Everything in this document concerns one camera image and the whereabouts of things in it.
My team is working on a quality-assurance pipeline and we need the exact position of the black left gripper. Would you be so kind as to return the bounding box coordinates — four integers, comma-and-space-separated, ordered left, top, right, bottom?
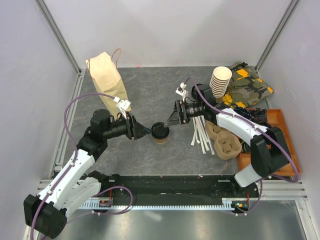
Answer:
103, 111, 153, 140

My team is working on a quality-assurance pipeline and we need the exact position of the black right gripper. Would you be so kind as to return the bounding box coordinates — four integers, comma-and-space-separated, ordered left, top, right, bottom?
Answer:
164, 99, 205, 127

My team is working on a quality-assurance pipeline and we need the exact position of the black plastic cup lid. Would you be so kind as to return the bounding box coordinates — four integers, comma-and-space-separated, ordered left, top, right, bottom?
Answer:
151, 122, 170, 140

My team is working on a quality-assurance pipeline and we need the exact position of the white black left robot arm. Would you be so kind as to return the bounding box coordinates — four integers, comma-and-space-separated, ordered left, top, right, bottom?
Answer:
23, 109, 151, 239

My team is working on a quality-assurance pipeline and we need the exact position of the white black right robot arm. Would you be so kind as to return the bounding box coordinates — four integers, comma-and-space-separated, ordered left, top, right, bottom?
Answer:
165, 84, 293, 197

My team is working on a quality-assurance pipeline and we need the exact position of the white wrapped straw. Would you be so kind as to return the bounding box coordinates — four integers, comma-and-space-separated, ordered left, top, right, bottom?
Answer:
196, 117, 215, 155
190, 117, 198, 146
194, 117, 203, 145
193, 116, 209, 154

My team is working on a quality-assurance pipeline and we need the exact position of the stack of black lids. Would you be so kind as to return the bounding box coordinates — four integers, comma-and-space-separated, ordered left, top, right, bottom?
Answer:
191, 83, 213, 101

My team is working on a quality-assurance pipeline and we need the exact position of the cardboard cup carrier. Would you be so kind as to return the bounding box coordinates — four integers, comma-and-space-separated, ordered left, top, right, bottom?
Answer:
205, 121, 242, 160

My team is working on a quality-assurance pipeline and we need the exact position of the stack of paper cups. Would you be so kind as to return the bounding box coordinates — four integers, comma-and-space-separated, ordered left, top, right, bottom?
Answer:
209, 66, 232, 98

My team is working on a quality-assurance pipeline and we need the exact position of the camouflage fabric cloth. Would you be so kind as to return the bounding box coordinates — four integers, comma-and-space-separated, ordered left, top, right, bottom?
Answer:
221, 62, 274, 108

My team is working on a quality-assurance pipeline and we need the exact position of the orange compartment tray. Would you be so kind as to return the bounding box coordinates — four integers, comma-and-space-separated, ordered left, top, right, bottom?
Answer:
236, 109, 301, 178

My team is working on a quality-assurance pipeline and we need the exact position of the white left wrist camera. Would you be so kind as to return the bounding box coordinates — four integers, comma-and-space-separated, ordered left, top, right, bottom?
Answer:
113, 97, 131, 119

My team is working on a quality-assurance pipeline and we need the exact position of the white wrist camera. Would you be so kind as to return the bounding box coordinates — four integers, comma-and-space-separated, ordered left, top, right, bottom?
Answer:
175, 82, 189, 102
113, 97, 131, 119

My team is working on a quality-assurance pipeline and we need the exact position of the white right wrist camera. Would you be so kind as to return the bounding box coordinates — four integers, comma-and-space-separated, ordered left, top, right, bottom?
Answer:
175, 82, 189, 102

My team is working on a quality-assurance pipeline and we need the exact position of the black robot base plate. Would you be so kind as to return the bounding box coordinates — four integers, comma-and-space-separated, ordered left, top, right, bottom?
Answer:
88, 171, 259, 199

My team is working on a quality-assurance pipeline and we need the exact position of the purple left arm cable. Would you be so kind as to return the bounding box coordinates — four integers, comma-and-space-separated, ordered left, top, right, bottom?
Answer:
29, 92, 118, 240

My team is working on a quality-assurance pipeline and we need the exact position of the white slotted cable duct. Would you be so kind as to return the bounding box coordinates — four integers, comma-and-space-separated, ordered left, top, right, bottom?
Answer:
79, 198, 248, 211

